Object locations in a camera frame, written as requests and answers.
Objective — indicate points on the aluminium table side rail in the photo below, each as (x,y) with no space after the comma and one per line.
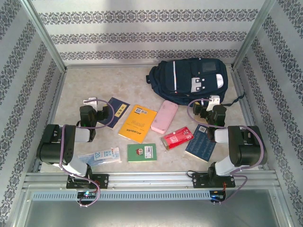
(236,80)
(58,94)

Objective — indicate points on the green notebook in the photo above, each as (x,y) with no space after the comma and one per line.
(135,153)

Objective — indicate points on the navy blue student backpack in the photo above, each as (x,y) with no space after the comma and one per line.
(180,78)

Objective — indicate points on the grey metal front panel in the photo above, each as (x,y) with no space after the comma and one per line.
(151,212)

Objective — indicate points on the aluminium table back rail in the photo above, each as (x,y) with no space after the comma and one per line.
(94,66)

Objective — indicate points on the aluminium frame post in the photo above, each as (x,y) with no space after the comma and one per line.
(45,35)
(252,35)

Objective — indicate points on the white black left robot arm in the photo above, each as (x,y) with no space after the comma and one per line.
(81,135)

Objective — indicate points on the aluminium mounting rail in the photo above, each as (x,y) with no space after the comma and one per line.
(151,180)

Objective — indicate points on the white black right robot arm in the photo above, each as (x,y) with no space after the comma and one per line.
(222,136)

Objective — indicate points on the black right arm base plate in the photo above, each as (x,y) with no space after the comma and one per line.
(197,180)

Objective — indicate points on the blue book with barcode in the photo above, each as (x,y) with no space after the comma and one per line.
(198,146)

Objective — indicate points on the clear blue ruler packet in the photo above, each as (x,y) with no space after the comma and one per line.
(101,156)

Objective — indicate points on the red stationery packet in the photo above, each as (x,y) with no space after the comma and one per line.
(176,138)

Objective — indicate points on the yellow notebook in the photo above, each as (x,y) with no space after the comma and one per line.
(136,127)

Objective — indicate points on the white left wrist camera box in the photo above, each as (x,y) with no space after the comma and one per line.
(91,101)

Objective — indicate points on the pink pencil case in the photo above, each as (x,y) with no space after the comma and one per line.
(164,116)

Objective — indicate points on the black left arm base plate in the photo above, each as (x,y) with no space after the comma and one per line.
(103,180)

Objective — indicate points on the navy book with yellow label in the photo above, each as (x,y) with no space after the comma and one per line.
(121,104)

